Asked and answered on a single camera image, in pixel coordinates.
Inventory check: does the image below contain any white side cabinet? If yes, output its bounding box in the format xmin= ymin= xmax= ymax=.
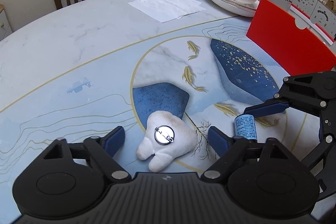
xmin=0 ymin=4 xmax=13 ymax=40

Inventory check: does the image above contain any white paper napkin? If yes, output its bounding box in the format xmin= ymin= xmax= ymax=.
xmin=128 ymin=0 xmax=205 ymax=23

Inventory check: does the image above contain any small brown bottle blue label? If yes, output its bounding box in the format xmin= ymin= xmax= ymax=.
xmin=234 ymin=114 xmax=257 ymax=140

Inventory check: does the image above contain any red cardboard box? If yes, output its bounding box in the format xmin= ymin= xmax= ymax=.
xmin=247 ymin=0 xmax=335 ymax=76

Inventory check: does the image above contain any white tooth plush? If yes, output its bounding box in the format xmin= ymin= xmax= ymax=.
xmin=136 ymin=110 xmax=198 ymax=173

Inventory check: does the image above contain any white plate stack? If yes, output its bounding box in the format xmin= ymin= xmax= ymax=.
xmin=211 ymin=0 xmax=259 ymax=18

